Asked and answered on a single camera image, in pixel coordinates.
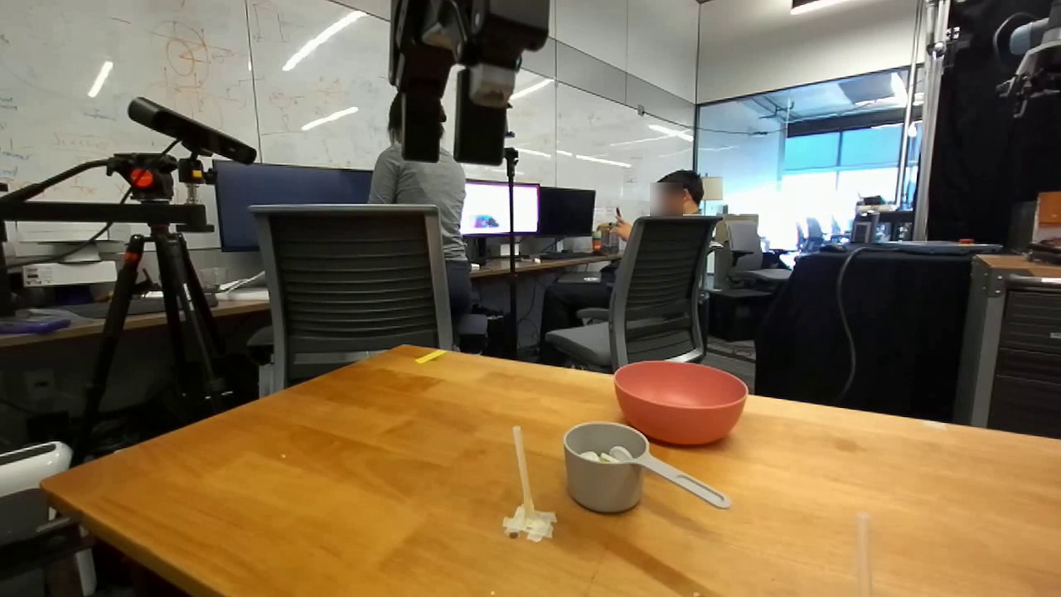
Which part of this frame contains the black camera tripod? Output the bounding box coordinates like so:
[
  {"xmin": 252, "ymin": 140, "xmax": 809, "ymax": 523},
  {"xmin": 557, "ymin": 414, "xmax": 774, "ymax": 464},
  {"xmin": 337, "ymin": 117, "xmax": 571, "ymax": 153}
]
[{"xmin": 0, "ymin": 153, "xmax": 237, "ymax": 453}]

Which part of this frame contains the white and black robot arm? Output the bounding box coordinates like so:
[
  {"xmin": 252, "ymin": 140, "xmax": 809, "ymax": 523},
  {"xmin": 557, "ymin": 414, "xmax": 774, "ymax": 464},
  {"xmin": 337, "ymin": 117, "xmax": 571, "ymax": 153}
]
[{"xmin": 388, "ymin": 0, "xmax": 550, "ymax": 167}]

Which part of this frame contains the grey metal drawer cabinet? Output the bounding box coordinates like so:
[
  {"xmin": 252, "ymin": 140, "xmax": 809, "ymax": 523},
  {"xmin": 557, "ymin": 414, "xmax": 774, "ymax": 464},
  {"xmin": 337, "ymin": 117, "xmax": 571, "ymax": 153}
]
[{"xmin": 955, "ymin": 256, "xmax": 1061, "ymax": 435}]

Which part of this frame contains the computer monitor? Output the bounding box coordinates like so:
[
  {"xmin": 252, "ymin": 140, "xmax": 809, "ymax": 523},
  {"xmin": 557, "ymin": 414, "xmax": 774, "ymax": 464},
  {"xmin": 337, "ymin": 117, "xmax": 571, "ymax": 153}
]
[{"xmin": 462, "ymin": 178, "xmax": 542, "ymax": 236}]

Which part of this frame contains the standing person grey shirt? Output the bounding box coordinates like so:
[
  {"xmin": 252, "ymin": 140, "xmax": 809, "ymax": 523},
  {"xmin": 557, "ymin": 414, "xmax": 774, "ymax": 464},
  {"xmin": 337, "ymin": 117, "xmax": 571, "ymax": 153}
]
[{"xmin": 368, "ymin": 100, "xmax": 470, "ymax": 320}]

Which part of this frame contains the white stick with glue blob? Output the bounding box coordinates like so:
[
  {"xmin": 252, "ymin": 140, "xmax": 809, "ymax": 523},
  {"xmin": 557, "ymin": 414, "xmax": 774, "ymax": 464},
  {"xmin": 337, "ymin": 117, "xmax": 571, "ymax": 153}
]
[{"xmin": 504, "ymin": 427, "xmax": 557, "ymax": 545}]

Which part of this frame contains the black stereo camera bar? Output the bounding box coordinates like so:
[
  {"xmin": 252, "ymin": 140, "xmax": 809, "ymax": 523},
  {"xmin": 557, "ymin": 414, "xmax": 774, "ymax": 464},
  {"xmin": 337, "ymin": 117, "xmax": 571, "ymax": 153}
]
[{"xmin": 127, "ymin": 96, "xmax": 255, "ymax": 161}]

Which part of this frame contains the pink bowl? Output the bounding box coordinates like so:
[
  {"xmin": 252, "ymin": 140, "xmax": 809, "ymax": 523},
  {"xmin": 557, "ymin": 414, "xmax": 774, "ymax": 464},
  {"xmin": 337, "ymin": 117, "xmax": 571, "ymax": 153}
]
[{"xmin": 615, "ymin": 361, "xmax": 750, "ymax": 446}]

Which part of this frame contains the grey mesh office chair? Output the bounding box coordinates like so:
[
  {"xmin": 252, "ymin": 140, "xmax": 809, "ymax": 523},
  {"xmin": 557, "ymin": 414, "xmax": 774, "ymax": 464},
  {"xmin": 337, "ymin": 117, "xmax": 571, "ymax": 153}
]
[{"xmin": 252, "ymin": 203, "xmax": 455, "ymax": 388}]

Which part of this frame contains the seated person dark hair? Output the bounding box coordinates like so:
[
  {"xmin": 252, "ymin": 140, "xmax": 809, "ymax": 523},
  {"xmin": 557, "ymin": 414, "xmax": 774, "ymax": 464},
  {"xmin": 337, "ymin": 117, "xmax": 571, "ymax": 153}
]
[{"xmin": 592, "ymin": 169, "xmax": 703, "ymax": 252}]

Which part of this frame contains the clear stick at table edge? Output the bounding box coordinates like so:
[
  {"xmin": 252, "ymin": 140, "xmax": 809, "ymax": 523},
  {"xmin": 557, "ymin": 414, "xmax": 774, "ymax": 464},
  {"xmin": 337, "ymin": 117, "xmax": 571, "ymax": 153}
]
[{"xmin": 855, "ymin": 510, "xmax": 873, "ymax": 597}]

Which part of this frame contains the grey measuring cup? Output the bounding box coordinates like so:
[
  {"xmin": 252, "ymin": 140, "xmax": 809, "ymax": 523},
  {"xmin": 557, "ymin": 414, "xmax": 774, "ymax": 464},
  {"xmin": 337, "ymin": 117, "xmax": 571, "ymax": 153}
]
[{"xmin": 565, "ymin": 420, "xmax": 731, "ymax": 513}]

